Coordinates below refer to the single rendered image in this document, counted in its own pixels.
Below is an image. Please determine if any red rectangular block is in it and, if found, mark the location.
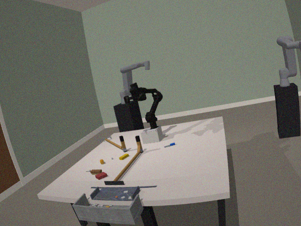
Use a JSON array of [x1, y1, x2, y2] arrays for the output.
[[95, 172, 107, 179]]

